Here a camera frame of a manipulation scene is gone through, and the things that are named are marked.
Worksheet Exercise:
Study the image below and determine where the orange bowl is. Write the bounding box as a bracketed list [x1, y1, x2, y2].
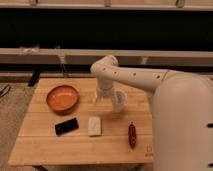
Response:
[46, 85, 79, 113]

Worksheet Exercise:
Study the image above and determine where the black cable on floor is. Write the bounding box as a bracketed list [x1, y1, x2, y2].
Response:
[0, 83, 12, 98]

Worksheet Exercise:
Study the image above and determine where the wooden table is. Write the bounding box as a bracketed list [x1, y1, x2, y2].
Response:
[9, 78, 153, 166]

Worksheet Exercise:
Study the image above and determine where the white metal shelf rail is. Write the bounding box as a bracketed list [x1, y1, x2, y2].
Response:
[0, 48, 213, 66]

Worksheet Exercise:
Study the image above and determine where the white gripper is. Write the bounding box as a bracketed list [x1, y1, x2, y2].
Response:
[95, 87, 114, 102]

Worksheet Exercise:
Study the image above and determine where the red brown sausage toy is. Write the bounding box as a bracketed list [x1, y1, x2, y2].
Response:
[128, 123, 137, 149]

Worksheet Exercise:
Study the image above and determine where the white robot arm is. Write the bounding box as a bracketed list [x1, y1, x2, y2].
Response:
[91, 55, 213, 171]

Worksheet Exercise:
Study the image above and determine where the black rectangular phone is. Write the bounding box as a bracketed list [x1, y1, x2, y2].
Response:
[55, 118, 79, 136]

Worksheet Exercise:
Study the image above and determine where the white rectangular sponge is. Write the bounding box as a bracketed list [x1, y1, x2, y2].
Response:
[88, 117, 101, 136]

